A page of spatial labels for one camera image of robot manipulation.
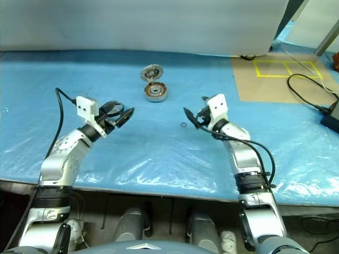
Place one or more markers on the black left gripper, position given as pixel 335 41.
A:
pixel 106 123

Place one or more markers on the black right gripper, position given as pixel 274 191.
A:
pixel 204 116

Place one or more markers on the silver motor base copper windings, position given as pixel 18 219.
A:
pixel 156 97

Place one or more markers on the silver motor cover circuit board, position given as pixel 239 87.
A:
pixel 151 72

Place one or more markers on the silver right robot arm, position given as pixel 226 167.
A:
pixel 241 156

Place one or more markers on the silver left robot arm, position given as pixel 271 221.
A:
pixel 61 158

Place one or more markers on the brown cardboard sheet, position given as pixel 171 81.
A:
pixel 265 87

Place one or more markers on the yellow tape rectangle outline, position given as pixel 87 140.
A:
pixel 256 68

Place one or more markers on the black board foot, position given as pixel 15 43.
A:
pixel 247 56

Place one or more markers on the large white board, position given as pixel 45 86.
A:
pixel 132 23

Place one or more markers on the grey rounded leg cover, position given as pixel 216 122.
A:
pixel 204 227
pixel 132 225

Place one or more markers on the white robot foot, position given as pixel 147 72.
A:
pixel 75 230
pixel 228 239

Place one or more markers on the black power adapter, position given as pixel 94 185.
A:
pixel 332 119

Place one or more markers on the white panel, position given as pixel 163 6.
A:
pixel 304 21

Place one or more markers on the grey robot torso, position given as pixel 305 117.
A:
pixel 159 248

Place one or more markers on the red-brown object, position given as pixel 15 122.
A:
pixel 336 61

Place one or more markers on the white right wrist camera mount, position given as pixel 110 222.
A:
pixel 218 104

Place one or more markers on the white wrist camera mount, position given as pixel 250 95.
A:
pixel 218 104
pixel 84 105

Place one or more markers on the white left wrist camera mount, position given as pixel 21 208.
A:
pixel 84 105

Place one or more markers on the grey metal post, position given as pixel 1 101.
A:
pixel 327 34

